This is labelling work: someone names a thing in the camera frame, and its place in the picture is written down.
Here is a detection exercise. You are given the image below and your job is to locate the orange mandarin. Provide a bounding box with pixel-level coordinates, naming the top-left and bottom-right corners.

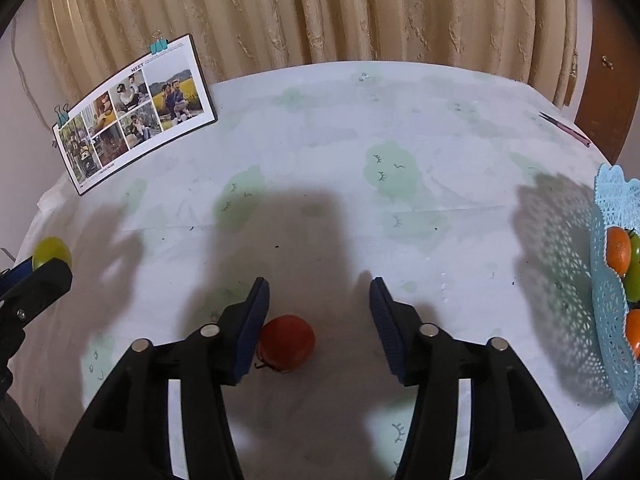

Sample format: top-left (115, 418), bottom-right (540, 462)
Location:
top-left (625, 308), bottom-right (640, 359)
top-left (606, 226), bottom-right (633, 277)

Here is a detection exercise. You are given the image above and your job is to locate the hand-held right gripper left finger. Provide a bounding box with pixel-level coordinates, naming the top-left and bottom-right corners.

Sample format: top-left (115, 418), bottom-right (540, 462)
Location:
top-left (55, 277), bottom-right (270, 480)

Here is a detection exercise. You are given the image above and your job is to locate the photo desk calendar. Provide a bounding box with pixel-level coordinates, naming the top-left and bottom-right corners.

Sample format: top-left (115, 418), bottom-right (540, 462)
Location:
top-left (52, 34), bottom-right (219, 197)

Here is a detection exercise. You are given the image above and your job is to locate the yellow green round fruit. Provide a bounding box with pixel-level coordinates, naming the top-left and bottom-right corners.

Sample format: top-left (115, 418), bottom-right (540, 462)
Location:
top-left (31, 237), bottom-right (72, 273)

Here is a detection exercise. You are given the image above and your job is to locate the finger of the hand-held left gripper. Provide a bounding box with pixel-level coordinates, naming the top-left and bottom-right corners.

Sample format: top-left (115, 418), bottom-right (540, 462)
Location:
top-left (0, 258), bottom-right (74, 333)
top-left (0, 259), bottom-right (34, 292)

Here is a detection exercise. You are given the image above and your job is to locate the light blue lattice fruit basket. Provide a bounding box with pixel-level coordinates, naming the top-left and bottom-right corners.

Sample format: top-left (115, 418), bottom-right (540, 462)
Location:
top-left (590, 162), bottom-right (640, 421)

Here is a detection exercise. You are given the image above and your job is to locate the red tomato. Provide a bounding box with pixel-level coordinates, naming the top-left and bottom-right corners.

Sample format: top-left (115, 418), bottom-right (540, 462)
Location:
top-left (256, 315), bottom-right (316, 373)

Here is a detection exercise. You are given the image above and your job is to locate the green lime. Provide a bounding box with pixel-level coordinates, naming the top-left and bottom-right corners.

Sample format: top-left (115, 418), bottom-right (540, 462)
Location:
top-left (622, 230), bottom-right (640, 303)

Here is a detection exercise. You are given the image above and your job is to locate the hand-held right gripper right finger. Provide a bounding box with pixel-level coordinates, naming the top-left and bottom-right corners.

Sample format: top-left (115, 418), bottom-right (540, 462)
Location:
top-left (370, 276), bottom-right (583, 480)

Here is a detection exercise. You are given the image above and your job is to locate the pink pen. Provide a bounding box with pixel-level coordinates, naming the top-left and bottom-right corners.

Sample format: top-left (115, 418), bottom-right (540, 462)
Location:
top-left (537, 111), bottom-right (592, 148)

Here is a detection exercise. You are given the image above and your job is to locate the brown wooden door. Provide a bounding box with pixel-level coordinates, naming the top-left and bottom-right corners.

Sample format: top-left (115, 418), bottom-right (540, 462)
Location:
top-left (574, 7), bottom-right (640, 166)

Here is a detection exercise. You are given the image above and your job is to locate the beige pleated curtain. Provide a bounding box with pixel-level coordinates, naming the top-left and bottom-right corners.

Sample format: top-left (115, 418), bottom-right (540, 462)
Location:
top-left (37, 0), bottom-right (581, 108)

